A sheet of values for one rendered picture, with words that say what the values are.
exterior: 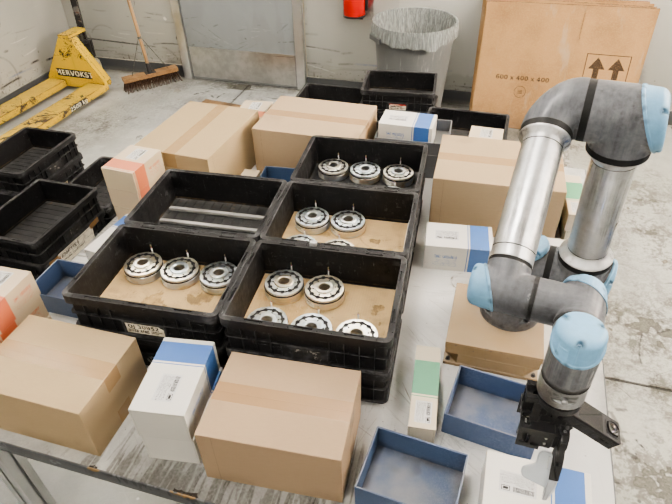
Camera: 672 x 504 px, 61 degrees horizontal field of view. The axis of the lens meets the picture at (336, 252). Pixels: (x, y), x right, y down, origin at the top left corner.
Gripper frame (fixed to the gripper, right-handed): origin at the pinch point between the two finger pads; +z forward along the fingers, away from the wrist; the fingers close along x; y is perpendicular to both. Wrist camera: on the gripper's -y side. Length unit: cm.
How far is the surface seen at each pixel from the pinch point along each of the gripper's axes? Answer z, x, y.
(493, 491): 9.1, 2.9, 8.3
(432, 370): 12.1, -25.8, 24.3
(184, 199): 5, -69, 112
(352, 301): 5, -37, 47
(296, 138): 0, -108, 87
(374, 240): 5, -63, 48
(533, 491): 9.2, 0.8, 0.9
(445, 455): 13.5, -5.0, 18.2
